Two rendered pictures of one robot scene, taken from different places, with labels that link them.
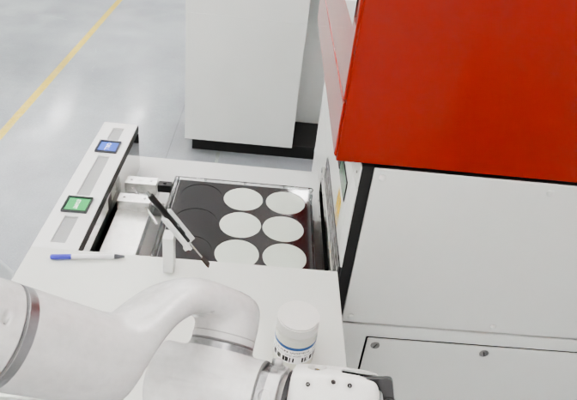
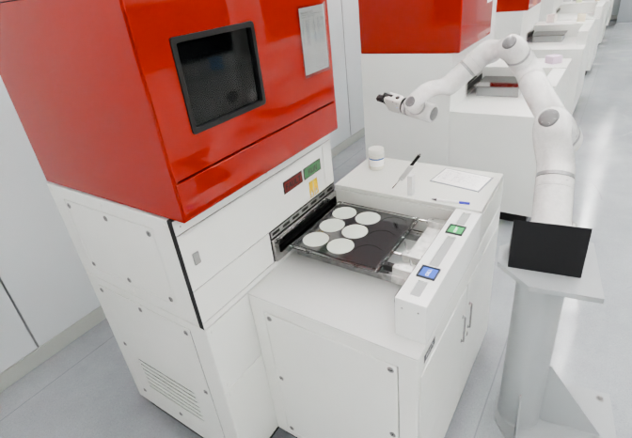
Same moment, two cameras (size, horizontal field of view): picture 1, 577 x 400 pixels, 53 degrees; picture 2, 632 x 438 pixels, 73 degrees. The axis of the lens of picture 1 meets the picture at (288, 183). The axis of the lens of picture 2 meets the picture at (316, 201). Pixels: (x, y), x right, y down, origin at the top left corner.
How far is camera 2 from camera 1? 2.41 m
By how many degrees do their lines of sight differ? 108
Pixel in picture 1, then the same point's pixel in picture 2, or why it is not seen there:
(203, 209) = (371, 243)
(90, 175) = (445, 252)
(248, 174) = (304, 303)
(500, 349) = not seen: hidden behind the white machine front
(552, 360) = not seen: hidden behind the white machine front
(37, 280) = (475, 197)
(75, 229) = (457, 217)
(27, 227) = not seen: outside the picture
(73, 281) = (457, 195)
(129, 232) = (423, 245)
